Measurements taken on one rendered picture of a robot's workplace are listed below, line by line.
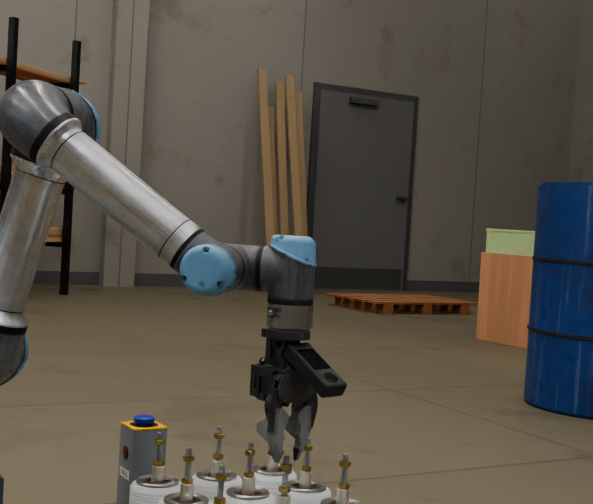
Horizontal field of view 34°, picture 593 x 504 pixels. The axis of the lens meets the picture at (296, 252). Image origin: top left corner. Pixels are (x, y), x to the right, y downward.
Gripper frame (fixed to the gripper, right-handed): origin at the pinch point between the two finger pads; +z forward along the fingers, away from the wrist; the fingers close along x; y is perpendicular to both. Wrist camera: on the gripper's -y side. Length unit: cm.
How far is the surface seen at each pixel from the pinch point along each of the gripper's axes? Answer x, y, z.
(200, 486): 2.0, 22.6, 10.9
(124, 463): 6.7, 42.7, 11.0
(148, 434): 4.1, 38.6, 4.7
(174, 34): -375, 690, -210
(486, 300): -396, 299, 8
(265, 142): -455, 642, -112
